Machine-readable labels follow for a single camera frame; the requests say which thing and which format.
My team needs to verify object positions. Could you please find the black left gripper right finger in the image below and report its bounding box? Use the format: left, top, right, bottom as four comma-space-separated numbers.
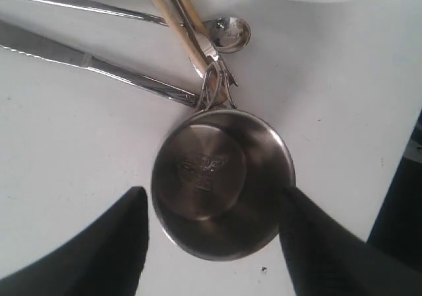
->
278, 187, 421, 295

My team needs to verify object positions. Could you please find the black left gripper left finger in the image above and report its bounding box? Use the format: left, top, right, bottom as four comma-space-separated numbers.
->
1, 187, 148, 295

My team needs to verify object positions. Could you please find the steel fork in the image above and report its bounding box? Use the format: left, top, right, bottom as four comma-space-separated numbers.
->
171, 0, 238, 86

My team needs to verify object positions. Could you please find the steel table knife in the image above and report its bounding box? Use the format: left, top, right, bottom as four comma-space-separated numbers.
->
1, 20, 199, 108

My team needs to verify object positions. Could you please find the steel long spoon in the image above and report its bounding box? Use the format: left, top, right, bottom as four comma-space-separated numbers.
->
0, 0, 252, 53

